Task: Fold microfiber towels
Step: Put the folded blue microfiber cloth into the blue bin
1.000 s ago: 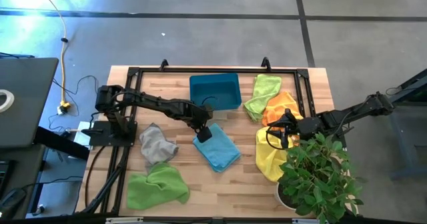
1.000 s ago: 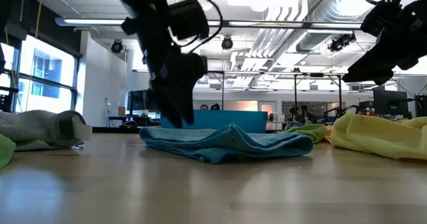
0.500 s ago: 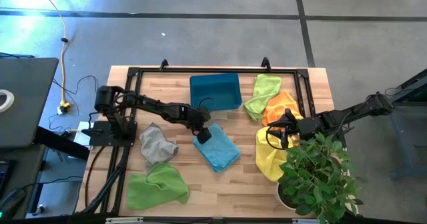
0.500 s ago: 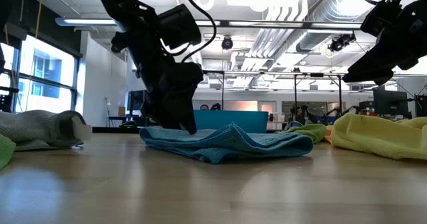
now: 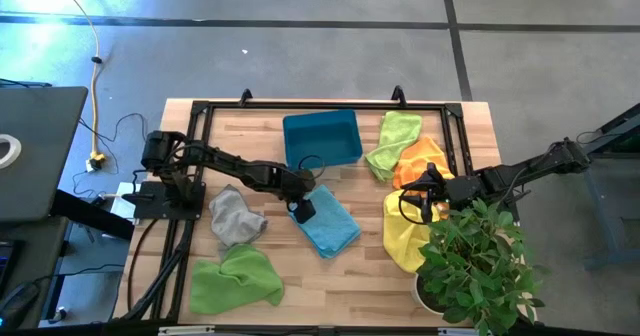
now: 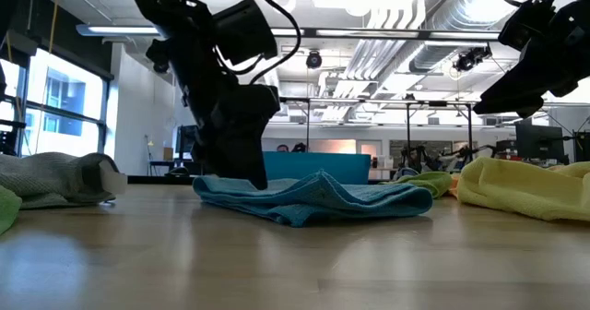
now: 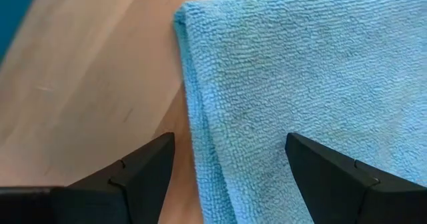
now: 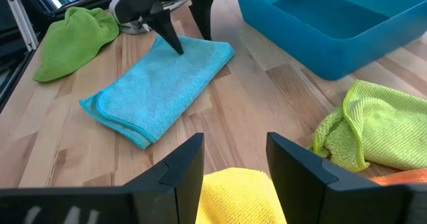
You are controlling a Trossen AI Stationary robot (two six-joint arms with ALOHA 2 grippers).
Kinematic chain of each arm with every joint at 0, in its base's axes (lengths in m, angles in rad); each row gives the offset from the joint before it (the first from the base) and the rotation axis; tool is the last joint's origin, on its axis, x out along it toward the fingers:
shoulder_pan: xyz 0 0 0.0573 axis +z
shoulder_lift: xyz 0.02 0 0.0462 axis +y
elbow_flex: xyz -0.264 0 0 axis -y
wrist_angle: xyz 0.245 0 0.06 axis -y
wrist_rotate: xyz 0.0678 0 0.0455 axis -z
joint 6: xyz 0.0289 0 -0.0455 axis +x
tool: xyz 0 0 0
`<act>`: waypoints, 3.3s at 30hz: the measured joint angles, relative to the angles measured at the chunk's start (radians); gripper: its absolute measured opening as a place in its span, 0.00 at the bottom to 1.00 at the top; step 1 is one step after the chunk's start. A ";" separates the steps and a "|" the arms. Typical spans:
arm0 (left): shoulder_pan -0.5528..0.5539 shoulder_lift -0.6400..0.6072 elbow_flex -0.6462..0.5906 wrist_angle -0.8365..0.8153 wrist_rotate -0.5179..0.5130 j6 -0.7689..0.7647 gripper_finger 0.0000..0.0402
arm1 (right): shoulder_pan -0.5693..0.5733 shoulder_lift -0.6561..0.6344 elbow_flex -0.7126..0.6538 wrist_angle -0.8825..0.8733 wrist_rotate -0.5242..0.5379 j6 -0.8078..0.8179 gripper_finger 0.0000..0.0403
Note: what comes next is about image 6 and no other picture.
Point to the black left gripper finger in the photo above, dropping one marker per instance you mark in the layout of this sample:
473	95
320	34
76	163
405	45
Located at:
244	153
205	146

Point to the teal plastic bin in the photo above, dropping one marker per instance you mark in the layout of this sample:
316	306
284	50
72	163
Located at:
322	167

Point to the blue microfiber towel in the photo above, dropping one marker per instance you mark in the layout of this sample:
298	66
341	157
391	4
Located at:
345	199

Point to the lime green microfiber towel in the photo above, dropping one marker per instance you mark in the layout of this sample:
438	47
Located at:
428	181

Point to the grey microfiber towel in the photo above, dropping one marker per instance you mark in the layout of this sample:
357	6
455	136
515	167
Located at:
46	176

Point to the dark green microfiber towel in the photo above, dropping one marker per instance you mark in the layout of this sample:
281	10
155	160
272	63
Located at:
7	208

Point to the yellow microfiber towel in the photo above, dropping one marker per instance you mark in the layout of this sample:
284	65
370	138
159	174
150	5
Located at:
516	185

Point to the orange microfiber towel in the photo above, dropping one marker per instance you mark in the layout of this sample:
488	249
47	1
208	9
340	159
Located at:
454	185

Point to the black monitor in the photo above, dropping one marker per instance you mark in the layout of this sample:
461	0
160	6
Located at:
583	146
539	141
184	141

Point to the black ceiling spotlight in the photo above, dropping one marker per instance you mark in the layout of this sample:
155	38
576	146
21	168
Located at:
314	59
161	65

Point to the cardboard box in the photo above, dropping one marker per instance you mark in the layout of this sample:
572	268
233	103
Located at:
168	154

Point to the person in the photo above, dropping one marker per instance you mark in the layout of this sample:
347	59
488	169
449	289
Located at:
282	148

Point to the long linear ceiling light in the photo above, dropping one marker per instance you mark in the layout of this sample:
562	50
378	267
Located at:
120	30

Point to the large window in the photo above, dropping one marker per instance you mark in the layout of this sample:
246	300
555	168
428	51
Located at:
69	98

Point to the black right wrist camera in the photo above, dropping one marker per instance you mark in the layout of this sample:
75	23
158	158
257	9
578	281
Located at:
525	24

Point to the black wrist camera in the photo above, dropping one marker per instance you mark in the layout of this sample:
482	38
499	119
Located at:
525	24
246	31

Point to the black ceiling camera cluster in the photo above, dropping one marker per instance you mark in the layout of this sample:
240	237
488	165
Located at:
468	61

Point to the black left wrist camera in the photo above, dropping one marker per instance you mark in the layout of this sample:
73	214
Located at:
246	31

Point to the black aluminium table frame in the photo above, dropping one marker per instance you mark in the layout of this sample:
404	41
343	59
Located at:
156	179

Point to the silver ventilation duct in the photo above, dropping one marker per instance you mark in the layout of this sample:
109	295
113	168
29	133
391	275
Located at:
428	56

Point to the black background rig frame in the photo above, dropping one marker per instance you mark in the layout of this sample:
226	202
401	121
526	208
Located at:
409	130

